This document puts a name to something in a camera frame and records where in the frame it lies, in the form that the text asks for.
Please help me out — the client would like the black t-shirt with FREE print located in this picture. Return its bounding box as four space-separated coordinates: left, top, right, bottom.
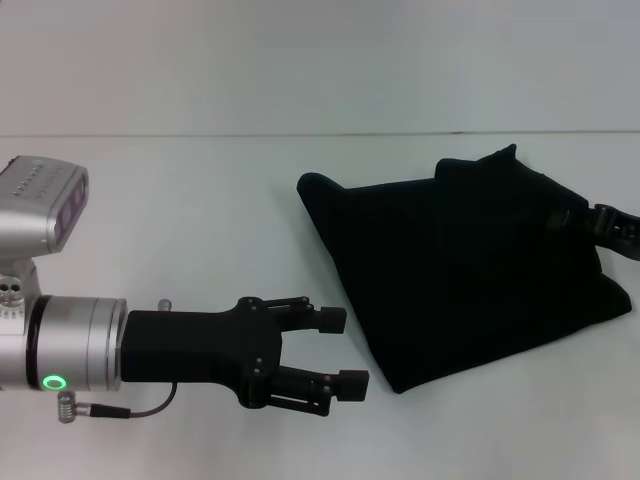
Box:
294 143 635 396

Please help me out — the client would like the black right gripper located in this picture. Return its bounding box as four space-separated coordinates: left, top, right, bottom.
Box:
544 202 640 262

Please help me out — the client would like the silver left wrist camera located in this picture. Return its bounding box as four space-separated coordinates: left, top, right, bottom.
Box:
0 155 90 322

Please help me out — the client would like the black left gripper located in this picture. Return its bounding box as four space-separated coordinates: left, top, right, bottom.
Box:
119 295 371 420

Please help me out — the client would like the dark red left arm cable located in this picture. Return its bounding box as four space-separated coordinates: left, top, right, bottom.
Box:
55 382 179 425

